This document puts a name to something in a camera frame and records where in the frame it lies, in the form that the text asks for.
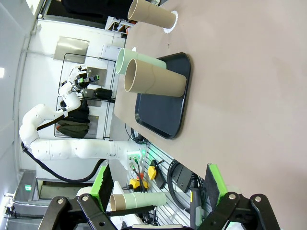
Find black plastic tray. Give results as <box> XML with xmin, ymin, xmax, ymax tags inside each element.
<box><xmin>134</xmin><ymin>52</ymin><xmax>192</xmax><ymax>140</ymax></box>

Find black pouch bag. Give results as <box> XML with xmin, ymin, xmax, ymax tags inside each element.
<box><xmin>94</xmin><ymin>88</ymin><xmax>113</xmax><ymax>99</ymax></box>

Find mint green tall cup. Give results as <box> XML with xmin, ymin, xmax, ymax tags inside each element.
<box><xmin>115</xmin><ymin>47</ymin><xmax>167</xmax><ymax>75</ymax></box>

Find brown tall cup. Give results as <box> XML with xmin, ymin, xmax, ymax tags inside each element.
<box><xmin>123</xmin><ymin>58</ymin><xmax>188</xmax><ymax>98</ymax></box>
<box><xmin>127</xmin><ymin>0</ymin><xmax>177</xmax><ymax>31</ymax></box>

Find grey green handle tool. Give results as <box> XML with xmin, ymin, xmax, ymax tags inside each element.
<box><xmin>190</xmin><ymin>176</ymin><xmax>205</xmax><ymax>227</ymax></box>

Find dark hanging clothes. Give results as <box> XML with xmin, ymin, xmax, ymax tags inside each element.
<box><xmin>54</xmin><ymin>98</ymin><xmax>91</xmax><ymax>138</ymax></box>

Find yellow red emergency stop button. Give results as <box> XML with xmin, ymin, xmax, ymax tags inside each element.
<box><xmin>129</xmin><ymin>174</ymin><xmax>145</xmax><ymax>192</ymax></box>

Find brown nested cup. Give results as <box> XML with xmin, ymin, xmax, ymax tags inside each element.
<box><xmin>109</xmin><ymin>193</ymin><xmax>125</xmax><ymax>212</ymax></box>

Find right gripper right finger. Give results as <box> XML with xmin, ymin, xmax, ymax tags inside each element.
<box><xmin>191</xmin><ymin>162</ymin><xmax>281</xmax><ymax>230</ymax></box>

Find mint green nested cup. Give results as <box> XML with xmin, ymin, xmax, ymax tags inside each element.
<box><xmin>123</xmin><ymin>193</ymin><xmax>138</xmax><ymax>208</ymax></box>

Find black corrugated cable hose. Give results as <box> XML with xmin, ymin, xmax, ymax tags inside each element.
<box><xmin>21</xmin><ymin>141</ymin><xmax>107</xmax><ymax>183</ymax></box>

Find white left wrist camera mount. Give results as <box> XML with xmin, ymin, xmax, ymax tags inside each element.
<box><xmin>71</xmin><ymin>66</ymin><xmax>83</xmax><ymax>78</ymax></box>

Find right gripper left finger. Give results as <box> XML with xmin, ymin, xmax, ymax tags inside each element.
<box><xmin>40</xmin><ymin>164</ymin><xmax>116</xmax><ymax>230</ymax></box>

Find grey metal wall plate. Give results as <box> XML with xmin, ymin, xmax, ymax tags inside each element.
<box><xmin>86</xmin><ymin>66</ymin><xmax>107</xmax><ymax>87</ymax></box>
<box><xmin>53</xmin><ymin>36</ymin><xmax>90</xmax><ymax>61</ymax></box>

